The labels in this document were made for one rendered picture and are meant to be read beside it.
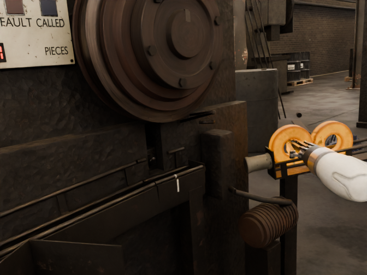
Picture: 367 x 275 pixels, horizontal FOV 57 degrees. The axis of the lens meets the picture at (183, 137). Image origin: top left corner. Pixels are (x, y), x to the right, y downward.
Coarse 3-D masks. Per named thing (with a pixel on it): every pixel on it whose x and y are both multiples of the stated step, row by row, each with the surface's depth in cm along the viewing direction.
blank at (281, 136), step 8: (280, 128) 120; (288, 128) 118; (296, 128) 118; (272, 136) 121; (280, 136) 118; (288, 136) 119; (296, 136) 119; (304, 136) 119; (272, 144) 119; (280, 144) 119; (280, 152) 120; (280, 160) 121
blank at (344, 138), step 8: (320, 128) 120; (328, 128) 120; (336, 128) 120; (344, 128) 121; (312, 136) 122; (320, 136) 120; (336, 136) 124; (344, 136) 122; (352, 136) 122; (320, 144) 121; (336, 144) 125; (344, 144) 122; (352, 144) 123; (344, 152) 123
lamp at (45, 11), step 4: (40, 0) 81; (44, 0) 82; (48, 0) 82; (52, 0) 83; (44, 4) 82; (48, 4) 83; (52, 4) 83; (44, 8) 82; (48, 8) 83; (52, 8) 83; (44, 12) 82; (48, 12) 83; (52, 12) 83; (56, 12) 84
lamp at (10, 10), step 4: (8, 0) 77; (12, 0) 77; (16, 0) 78; (20, 0) 78; (8, 4) 77; (12, 4) 77; (16, 4) 78; (20, 4) 78; (8, 8) 77; (12, 8) 77; (16, 8) 78; (20, 8) 79; (8, 12) 77; (12, 12) 77; (16, 12) 78; (20, 12) 79
